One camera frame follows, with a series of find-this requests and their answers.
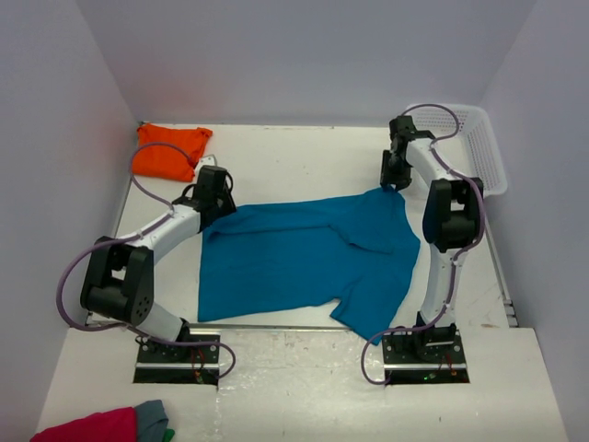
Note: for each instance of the orange folded t shirt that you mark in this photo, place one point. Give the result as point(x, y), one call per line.
point(169, 154)

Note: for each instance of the white plastic basket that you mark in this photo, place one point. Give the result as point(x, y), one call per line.
point(467, 142)

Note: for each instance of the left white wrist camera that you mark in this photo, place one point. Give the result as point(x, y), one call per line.
point(209, 160)

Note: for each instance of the blue t shirt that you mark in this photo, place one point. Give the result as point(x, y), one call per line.
point(358, 251)

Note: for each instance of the red t shirt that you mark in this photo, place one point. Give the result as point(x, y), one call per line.
point(114, 425)

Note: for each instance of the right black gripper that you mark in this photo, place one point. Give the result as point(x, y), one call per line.
point(390, 179)

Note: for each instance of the green t shirt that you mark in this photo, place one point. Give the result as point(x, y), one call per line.
point(169, 435)

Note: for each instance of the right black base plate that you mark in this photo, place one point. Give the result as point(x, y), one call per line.
point(434, 356)

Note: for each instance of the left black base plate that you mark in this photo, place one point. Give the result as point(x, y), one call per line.
point(181, 365)

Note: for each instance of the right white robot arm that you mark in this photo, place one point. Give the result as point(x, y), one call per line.
point(453, 223)

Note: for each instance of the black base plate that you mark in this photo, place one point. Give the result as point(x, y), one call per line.
point(181, 365)
point(434, 356)

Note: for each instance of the grey t shirt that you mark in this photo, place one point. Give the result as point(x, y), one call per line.
point(151, 421)

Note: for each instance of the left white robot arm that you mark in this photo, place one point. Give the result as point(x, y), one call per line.
point(120, 278)

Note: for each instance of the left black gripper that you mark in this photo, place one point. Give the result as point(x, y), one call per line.
point(228, 206)

